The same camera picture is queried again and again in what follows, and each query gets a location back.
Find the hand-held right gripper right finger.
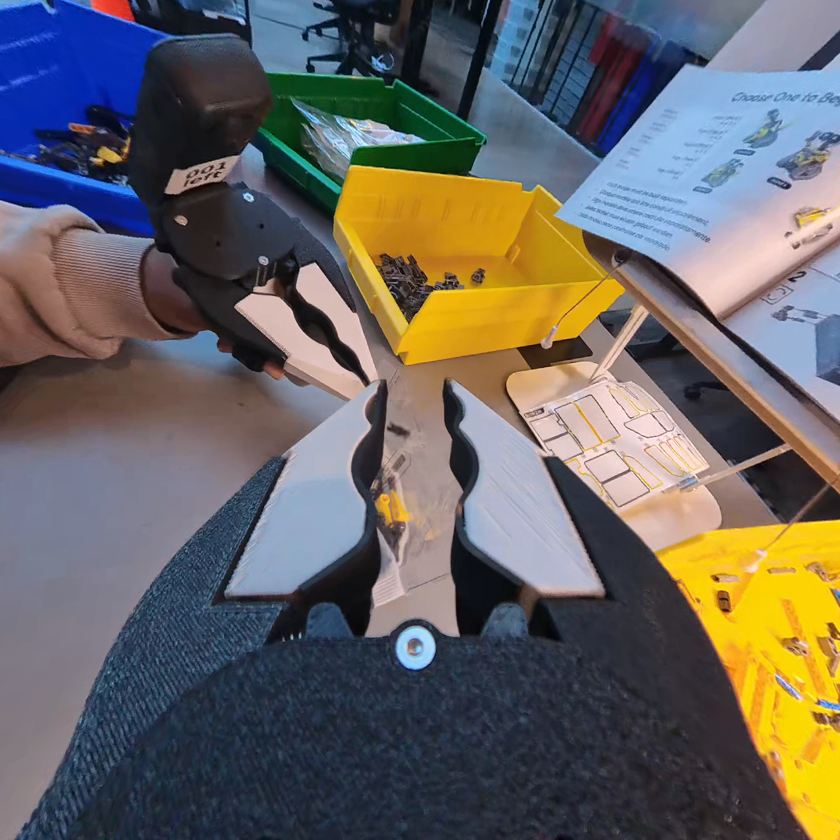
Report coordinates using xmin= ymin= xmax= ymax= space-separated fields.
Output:
xmin=443 ymin=381 xmax=607 ymax=637

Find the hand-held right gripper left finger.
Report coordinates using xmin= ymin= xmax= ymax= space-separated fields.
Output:
xmin=224 ymin=381 xmax=391 ymax=637

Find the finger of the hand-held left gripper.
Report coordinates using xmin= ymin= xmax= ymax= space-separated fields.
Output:
xmin=294 ymin=263 xmax=383 ymax=389
xmin=235 ymin=287 xmax=376 ymax=403

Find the clear plastic bag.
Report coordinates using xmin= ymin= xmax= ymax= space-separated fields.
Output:
xmin=348 ymin=374 xmax=463 ymax=637

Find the person's left forearm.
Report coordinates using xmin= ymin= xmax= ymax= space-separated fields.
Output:
xmin=0 ymin=204 xmax=178 ymax=368

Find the person's left hand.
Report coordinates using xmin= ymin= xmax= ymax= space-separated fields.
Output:
xmin=141 ymin=245 xmax=286 ymax=383

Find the pile of grey connector parts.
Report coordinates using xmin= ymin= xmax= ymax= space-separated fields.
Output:
xmin=377 ymin=254 xmax=487 ymax=322

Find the white sticker sheet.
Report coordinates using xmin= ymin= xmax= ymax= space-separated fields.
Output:
xmin=521 ymin=381 xmax=710 ymax=509

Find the pile of dark parts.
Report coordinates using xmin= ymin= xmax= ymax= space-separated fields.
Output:
xmin=14 ymin=105 xmax=139 ymax=185

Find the clear bag of parts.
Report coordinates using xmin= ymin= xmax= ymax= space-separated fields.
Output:
xmin=292 ymin=99 xmax=427 ymax=182

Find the yellow bin with grey parts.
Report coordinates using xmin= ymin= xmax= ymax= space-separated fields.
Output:
xmin=332 ymin=164 xmax=627 ymax=366

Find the yellow divided bin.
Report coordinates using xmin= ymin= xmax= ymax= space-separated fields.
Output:
xmin=657 ymin=521 xmax=840 ymax=840

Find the white stand pole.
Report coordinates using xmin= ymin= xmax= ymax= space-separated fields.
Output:
xmin=591 ymin=305 xmax=651 ymax=382

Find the green bin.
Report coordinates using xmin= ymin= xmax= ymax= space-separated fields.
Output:
xmin=256 ymin=73 xmax=487 ymax=217

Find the blue bin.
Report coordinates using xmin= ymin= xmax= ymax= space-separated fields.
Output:
xmin=0 ymin=0 xmax=172 ymax=237

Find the black office chair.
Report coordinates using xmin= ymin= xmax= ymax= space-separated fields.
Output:
xmin=305 ymin=0 xmax=401 ymax=80

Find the white book stand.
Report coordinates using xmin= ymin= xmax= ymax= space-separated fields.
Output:
xmin=584 ymin=237 xmax=840 ymax=487

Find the pile of yellow parts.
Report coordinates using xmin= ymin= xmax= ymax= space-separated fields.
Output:
xmin=709 ymin=558 xmax=840 ymax=788

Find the instruction booklet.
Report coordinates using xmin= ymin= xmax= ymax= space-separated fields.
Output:
xmin=558 ymin=66 xmax=840 ymax=382

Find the white cord with plug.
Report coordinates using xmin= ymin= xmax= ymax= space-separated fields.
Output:
xmin=541 ymin=256 xmax=624 ymax=351

